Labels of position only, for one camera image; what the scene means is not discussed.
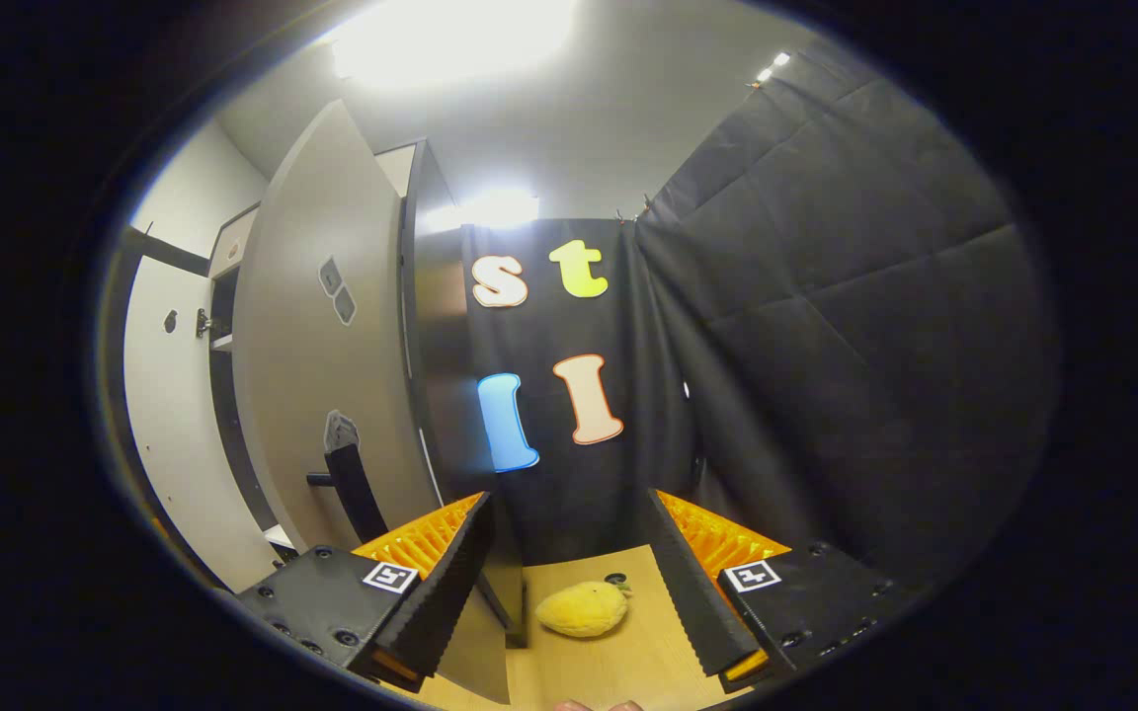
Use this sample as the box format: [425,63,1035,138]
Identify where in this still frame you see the black backdrop cloth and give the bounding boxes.
[100,39,1059,593]

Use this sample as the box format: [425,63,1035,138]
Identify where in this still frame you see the grey cabinet drawer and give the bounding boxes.
[207,205,262,280]

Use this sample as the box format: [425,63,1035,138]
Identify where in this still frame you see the grey cabinet door square stickers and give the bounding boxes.
[231,99,530,707]

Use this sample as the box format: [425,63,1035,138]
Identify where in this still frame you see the yellow plush lemon toy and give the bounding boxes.
[534,580,632,639]

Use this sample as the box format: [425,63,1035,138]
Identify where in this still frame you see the black door handle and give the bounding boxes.
[307,442,390,544]

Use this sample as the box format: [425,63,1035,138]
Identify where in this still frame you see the grey cabinet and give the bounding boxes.
[196,138,530,653]

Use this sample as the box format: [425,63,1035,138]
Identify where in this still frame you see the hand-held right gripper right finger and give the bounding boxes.
[643,487,928,694]

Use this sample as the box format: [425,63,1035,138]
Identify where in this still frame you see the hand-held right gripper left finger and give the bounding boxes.
[231,491,496,694]

